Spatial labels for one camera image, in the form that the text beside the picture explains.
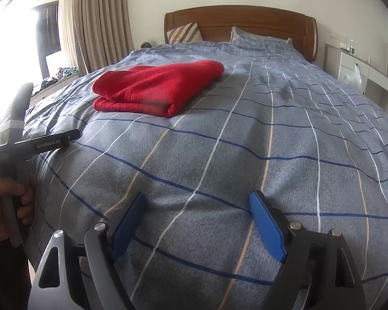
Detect striped brown pillow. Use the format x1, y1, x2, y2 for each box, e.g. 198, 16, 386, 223
166, 22, 203, 44

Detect beige curtain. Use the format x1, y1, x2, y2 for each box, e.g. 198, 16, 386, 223
71, 0, 135, 76

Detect red fleece garment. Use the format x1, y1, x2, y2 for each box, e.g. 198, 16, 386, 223
92, 60, 225, 118

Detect person's left hand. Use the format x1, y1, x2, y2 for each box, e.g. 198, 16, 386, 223
0, 175, 38, 242

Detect wooden headboard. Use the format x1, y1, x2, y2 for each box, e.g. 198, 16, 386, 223
164, 5, 318, 62

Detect white plastic bag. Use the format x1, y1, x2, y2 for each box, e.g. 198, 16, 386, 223
344, 63, 364, 94

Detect small black bedside clock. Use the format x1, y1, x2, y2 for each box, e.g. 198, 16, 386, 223
141, 42, 152, 49

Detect white desk with drawers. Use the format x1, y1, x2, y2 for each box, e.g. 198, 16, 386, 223
324, 44, 388, 115

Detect grey white pillow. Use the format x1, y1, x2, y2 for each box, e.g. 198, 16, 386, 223
230, 27, 293, 44

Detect small items on desk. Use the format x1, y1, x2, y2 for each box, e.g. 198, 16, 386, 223
340, 40, 355, 55

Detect blue plaid duvet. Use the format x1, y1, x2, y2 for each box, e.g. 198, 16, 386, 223
24, 39, 388, 309

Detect clothes pile on windowsill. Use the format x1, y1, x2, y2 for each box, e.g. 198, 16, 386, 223
33, 66, 79, 95

